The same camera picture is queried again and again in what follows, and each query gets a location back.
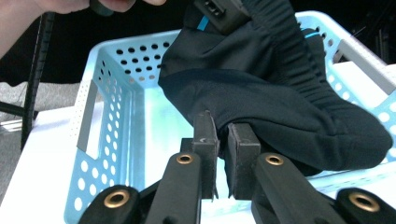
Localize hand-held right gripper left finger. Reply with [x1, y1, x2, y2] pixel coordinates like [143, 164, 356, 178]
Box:
[181, 110, 220, 200]

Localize black corrugated cable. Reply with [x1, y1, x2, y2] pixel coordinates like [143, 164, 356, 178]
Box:
[21, 12, 56, 152]

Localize black shorts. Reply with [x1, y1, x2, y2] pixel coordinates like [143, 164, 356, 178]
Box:
[158, 0, 394, 200]

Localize light blue perforated plastic basket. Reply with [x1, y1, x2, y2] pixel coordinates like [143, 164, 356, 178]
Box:
[64, 10, 396, 224]

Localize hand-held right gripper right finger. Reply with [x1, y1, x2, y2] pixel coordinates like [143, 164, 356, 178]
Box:
[223, 122, 262, 201]

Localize black metal stand bar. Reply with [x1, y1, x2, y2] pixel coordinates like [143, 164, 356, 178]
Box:
[0, 101, 39, 121]

